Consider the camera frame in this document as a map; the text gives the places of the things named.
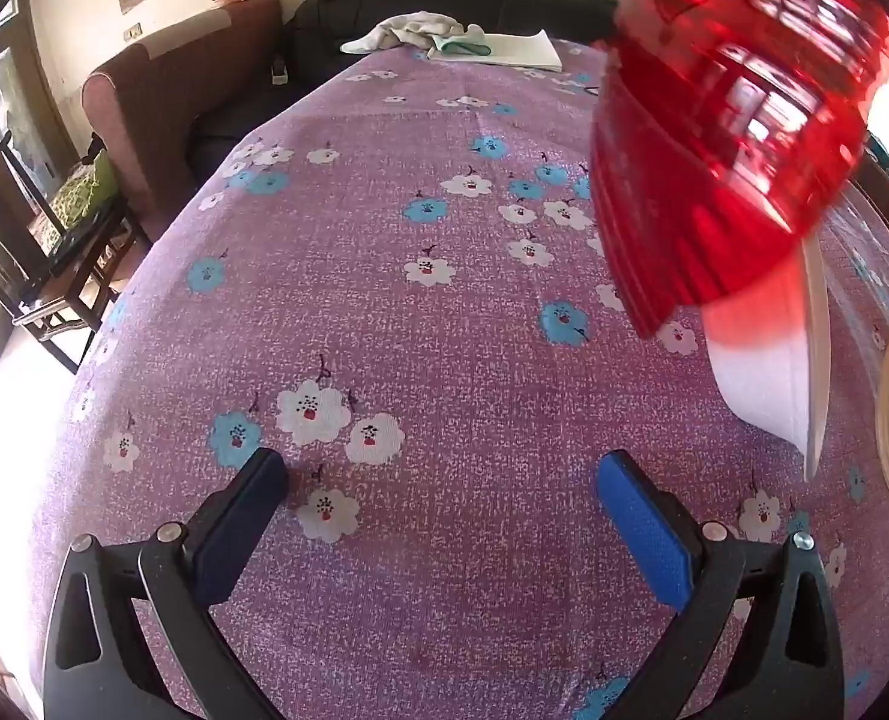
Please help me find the green patterned cushion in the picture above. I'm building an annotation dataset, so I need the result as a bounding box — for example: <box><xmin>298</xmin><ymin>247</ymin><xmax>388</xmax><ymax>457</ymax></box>
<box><xmin>45</xmin><ymin>150</ymin><xmax>119</xmax><ymax>230</ymax></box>

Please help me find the black sofa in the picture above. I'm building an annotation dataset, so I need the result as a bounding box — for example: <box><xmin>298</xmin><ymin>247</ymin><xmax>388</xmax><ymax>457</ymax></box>
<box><xmin>185</xmin><ymin>0</ymin><xmax>618</xmax><ymax>181</ymax></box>

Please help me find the white cloth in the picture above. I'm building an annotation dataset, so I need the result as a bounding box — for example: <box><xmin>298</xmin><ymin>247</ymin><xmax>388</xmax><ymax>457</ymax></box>
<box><xmin>339</xmin><ymin>11</ymin><xmax>484</xmax><ymax>55</ymax></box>

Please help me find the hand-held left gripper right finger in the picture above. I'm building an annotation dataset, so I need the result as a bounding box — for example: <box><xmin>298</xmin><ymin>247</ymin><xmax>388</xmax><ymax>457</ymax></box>
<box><xmin>594</xmin><ymin>450</ymin><xmax>845</xmax><ymax>720</ymax></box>

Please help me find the white paper booklet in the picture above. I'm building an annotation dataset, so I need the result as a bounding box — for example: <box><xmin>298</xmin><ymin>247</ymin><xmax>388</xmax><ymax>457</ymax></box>
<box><xmin>427</xmin><ymin>28</ymin><xmax>564</xmax><ymax>74</ymax></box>

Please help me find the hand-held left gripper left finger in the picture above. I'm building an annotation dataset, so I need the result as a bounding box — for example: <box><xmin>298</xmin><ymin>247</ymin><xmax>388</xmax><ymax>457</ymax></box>
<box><xmin>43</xmin><ymin>447</ymin><xmax>291</xmax><ymax>720</ymax></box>

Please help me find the dark wooden chair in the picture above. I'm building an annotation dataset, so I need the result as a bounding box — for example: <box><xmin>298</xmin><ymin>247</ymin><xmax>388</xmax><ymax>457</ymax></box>
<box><xmin>0</xmin><ymin>131</ymin><xmax>152</xmax><ymax>376</ymax></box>

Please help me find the brown armchair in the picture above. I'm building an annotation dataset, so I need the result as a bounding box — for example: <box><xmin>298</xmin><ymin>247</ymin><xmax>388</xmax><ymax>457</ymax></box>
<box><xmin>82</xmin><ymin>0</ymin><xmax>284</xmax><ymax>241</ymax></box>

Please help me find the red plastic plate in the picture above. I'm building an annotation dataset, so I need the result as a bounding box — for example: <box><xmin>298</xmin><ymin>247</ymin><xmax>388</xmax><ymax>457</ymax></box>
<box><xmin>588</xmin><ymin>0</ymin><xmax>889</xmax><ymax>338</ymax></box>

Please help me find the wooden glass door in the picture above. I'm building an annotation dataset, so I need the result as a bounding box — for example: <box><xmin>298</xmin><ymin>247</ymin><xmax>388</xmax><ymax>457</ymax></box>
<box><xmin>0</xmin><ymin>0</ymin><xmax>66</xmax><ymax>372</ymax></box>

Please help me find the purple floral tablecloth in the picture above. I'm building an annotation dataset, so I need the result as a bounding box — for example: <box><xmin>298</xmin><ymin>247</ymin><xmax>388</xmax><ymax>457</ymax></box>
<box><xmin>28</xmin><ymin>34</ymin><xmax>889</xmax><ymax>720</ymax></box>

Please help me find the white bowl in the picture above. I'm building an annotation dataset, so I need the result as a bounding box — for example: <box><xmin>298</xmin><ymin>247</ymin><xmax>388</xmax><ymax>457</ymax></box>
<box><xmin>703</xmin><ymin>236</ymin><xmax>831</xmax><ymax>482</ymax></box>

